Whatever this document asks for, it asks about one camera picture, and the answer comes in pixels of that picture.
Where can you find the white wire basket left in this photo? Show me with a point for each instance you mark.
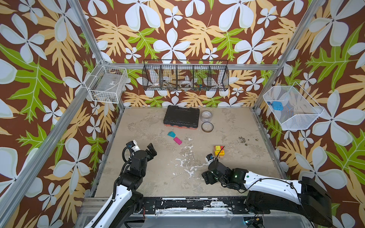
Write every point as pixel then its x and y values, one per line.
pixel 106 84

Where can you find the blue object in basket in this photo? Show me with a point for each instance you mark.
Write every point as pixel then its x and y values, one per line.
pixel 277 106

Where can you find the aluminium frame post left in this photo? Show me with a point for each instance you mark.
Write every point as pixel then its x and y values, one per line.
pixel 68 174

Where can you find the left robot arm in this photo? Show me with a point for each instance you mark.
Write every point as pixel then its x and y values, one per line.
pixel 125 200

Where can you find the black wire basket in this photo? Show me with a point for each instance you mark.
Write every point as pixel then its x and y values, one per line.
pixel 185 75

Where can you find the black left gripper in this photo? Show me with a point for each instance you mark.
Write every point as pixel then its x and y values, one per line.
pixel 150 156

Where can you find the white wire basket right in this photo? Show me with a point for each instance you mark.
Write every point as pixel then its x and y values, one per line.
pixel 301 110

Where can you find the yellow striped block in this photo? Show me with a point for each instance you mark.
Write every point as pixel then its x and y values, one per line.
pixel 221 154

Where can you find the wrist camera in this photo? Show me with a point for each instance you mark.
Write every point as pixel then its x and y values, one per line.
pixel 133 146
pixel 210 158

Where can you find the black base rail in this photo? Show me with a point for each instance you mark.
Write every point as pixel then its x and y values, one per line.
pixel 235 204

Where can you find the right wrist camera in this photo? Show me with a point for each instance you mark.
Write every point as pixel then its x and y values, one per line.
pixel 210 158

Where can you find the black tool case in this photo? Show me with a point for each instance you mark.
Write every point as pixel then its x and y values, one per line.
pixel 182 117

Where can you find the teal block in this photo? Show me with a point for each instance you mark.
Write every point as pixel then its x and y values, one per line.
pixel 171 134

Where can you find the white wire basket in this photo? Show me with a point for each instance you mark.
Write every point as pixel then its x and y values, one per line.
pixel 301 110
pixel 106 84

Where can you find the magenta block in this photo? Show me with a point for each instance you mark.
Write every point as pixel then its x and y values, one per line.
pixel 178 141

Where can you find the clear tape roll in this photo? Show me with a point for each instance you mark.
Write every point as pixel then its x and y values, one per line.
pixel 206 116

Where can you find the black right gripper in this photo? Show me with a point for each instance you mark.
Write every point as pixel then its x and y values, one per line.
pixel 215 164

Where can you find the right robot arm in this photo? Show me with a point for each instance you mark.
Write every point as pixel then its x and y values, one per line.
pixel 305 197

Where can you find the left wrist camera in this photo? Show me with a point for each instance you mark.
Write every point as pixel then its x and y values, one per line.
pixel 133 146

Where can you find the brown tape roll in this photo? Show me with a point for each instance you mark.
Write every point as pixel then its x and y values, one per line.
pixel 207 127

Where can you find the aluminium frame post right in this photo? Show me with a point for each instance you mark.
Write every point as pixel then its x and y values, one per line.
pixel 302 26

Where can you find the aluminium frame post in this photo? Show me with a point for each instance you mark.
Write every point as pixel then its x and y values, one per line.
pixel 302 26
pixel 68 174

